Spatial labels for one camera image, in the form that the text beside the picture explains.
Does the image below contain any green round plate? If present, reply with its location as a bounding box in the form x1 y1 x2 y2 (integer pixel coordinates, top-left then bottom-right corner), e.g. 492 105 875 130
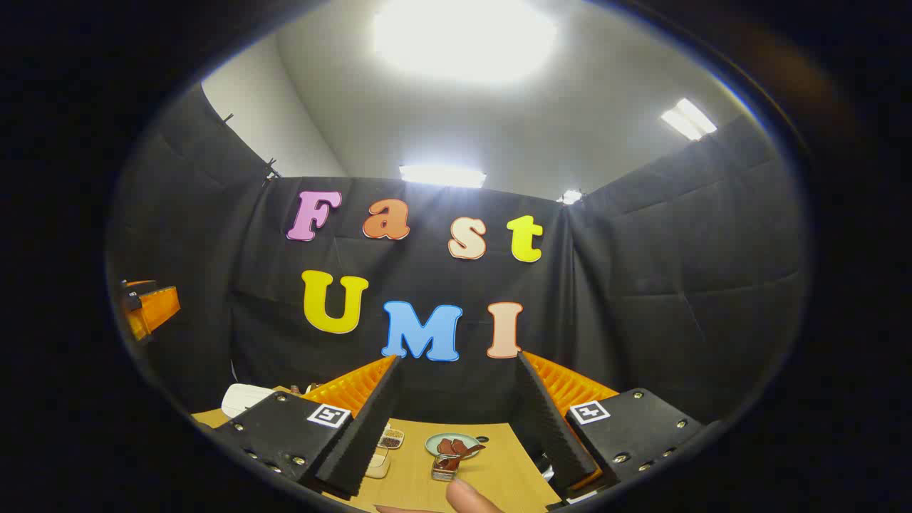
425 432 485 460

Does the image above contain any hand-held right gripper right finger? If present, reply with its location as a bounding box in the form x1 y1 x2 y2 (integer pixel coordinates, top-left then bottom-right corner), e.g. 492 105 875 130
514 351 706 499

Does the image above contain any large ceiling light panel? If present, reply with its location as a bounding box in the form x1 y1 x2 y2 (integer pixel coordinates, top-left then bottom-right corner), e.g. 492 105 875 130
374 0 557 83

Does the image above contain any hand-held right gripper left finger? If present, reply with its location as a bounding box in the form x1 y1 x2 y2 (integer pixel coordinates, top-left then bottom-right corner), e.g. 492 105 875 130
212 355 403 499

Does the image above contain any white rice cooker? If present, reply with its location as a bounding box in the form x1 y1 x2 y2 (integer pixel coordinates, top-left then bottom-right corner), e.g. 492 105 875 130
221 383 276 418

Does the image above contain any black backdrop cloth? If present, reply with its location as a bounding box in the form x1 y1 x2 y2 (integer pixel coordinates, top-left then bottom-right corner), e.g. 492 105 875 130
107 82 809 442

